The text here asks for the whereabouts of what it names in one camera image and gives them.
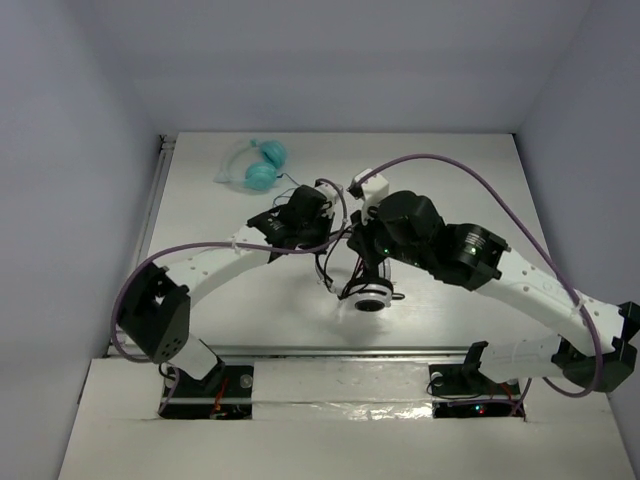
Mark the white black headphones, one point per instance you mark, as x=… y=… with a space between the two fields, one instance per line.
x=365 y=291

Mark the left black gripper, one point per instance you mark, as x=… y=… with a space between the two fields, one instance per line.
x=325 y=232

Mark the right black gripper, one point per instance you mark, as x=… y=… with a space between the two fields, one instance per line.
x=359 y=239

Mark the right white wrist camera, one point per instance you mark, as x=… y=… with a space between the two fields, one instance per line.
x=370 y=189

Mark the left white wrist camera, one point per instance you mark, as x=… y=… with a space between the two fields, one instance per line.
x=332 y=191

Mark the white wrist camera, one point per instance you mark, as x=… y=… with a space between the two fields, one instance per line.
x=370 y=189
x=332 y=191

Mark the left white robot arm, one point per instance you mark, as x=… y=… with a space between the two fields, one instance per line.
x=153 y=306

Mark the aluminium frame rail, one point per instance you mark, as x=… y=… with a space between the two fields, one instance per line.
x=141 y=250

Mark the teal cat ear headphones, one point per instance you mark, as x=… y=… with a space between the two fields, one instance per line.
x=260 y=175

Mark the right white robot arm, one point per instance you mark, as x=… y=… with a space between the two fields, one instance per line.
x=590 y=341

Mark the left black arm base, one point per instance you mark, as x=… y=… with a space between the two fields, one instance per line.
x=224 y=394

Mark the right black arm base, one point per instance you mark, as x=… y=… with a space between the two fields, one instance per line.
x=460 y=391

